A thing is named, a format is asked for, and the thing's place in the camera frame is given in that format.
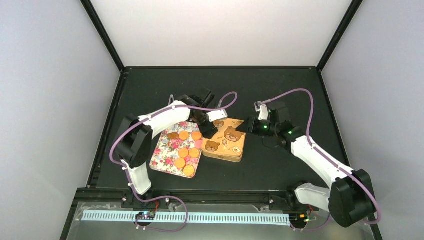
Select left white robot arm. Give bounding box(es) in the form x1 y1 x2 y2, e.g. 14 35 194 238
109 93 228 195

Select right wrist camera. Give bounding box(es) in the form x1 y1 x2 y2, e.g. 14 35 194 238
254 101 269 121

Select gold cookie tin box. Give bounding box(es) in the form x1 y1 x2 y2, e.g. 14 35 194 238
202 147 243 163

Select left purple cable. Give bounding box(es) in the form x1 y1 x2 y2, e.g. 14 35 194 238
109 91 239 233

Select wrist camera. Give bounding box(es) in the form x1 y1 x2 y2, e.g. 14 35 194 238
207 109 228 122
254 101 269 121

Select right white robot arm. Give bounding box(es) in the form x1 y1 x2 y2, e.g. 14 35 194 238
236 101 377 228

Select brown flower cookie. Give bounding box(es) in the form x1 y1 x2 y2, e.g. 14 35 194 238
167 132 180 140

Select white handled metal tongs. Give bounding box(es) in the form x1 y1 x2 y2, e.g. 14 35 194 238
168 94 175 106

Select floral cookie tray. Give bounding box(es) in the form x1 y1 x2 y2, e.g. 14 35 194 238
149 121 203 178

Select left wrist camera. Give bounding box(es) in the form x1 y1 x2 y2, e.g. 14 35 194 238
207 109 228 122

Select silver tin lid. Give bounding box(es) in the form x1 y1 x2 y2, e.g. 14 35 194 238
201 118 246 152

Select white slotted cable duct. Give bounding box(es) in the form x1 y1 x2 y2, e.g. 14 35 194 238
78 210 291 226

